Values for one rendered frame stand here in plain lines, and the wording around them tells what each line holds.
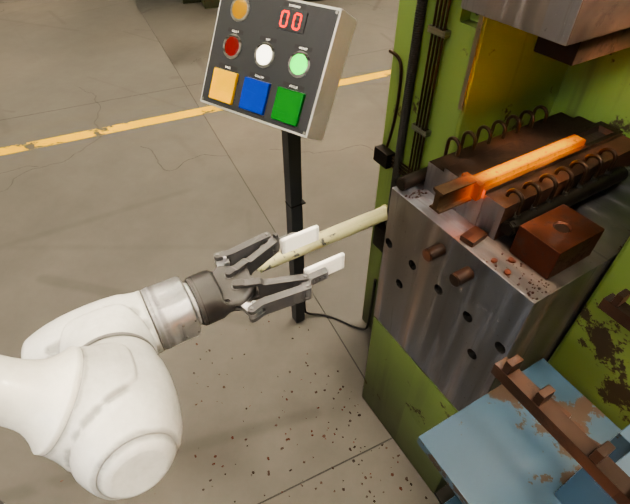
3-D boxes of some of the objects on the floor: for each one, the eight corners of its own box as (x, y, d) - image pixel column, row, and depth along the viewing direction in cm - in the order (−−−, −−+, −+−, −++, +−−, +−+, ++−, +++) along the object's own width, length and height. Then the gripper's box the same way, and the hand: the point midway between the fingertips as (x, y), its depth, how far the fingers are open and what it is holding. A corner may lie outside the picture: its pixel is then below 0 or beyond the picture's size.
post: (296, 323, 185) (283, 53, 110) (291, 317, 187) (276, 48, 112) (305, 319, 186) (298, 50, 111) (300, 313, 189) (290, 45, 113)
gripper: (175, 277, 73) (300, 228, 81) (223, 370, 61) (364, 301, 69) (164, 243, 68) (299, 194, 76) (214, 337, 55) (368, 267, 64)
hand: (314, 252), depth 72 cm, fingers open, 7 cm apart
